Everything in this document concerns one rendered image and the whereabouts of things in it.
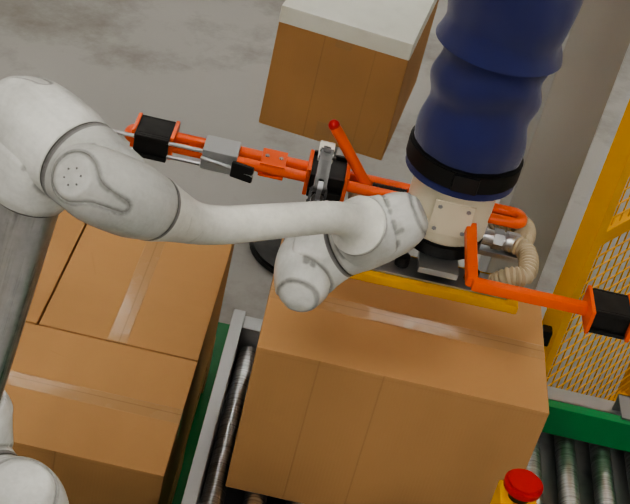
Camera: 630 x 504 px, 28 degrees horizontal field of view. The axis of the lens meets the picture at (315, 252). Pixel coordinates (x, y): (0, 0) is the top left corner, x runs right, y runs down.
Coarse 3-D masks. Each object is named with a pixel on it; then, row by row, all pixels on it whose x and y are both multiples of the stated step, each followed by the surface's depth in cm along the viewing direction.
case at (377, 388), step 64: (320, 320) 260; (384, 320) 264; (448, 320) 269; (512, 320) 274; (256, 384) 254; (320, 384) 252; (384, 384) 251; (448, 384) 251; (512, 384) 256; (256, 448) 264; (320, 448) 262; (384, 448) 260; (448, 448) 258; (512, 448) 257
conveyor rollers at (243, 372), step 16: (240, 352) 310; (240, 368) 304; (240, 384) 299; (240, 400) 295; (224, 416) 290; (240, 416) 291; (224, 432) 285; (224, 448) 281; (560, 448) 305; (592, 448) 309; (608, 448) 308; (224, 464) 277; (528, 464) 297; (560, 464) 301; (576, 464) 302; (592, 464) 305; (608, 464) 303; (208, 480) 273; (224, 480) 273; (560, 480) 297; (576, 480) 296; (592, 480) 302; (608, 480) 298; (208, 496) 268; (224, 496) 271; (256, 496) 271; (560, 496) 293; (576, 496) 292; (608, 496) 294
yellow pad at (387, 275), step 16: (400, 256) 246; (368, 272) 244; (384, 272) 245; (400, 272) 246; (416, 272) 247; (464, 272) 250; (480, 272) 251; (400, 288) 245; (416, 288) 244; (432, 288) 244; (448, 288) 245; (464, 288) 246; (480, 304) 245; (496, 304) 245; (512, 304) 245
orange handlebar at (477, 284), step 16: (128, 128) 247; (192, 144) 249; (240, 160) 246; (256, 160) 246; (272, 160) 247; (288, 160) 249; (304, 160) 250; (272, 176) 247; (288, 176) 246; (304, 176) 246; (352, 176) 250; (368, 176) 250; (352, 192) 247; (368, 192) 247; (384, 192) 247; (496, 208) 251; (512, 208) 251; (496, 224) 248; (512, 224) 248; (464, 240) 241; (480, 288) 228; (496, 288) 228; (512, 288) 228; (544, 304) 228; (560, 304) 228; (576, 304) 228
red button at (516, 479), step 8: (512, 472) 221; (520, 472) 221; (528, 472) 221; (504, 480) 220; (512, 480) 219; (520, 480) 219; (528, 480) 220; (536, 480) 220; (512, 488) 218; (520, 488) 218; (528, 488) 218; (536, 488) 219; (512, 496) 218; (520, 496) 217; (528, 496) 217; (536, 496) 218
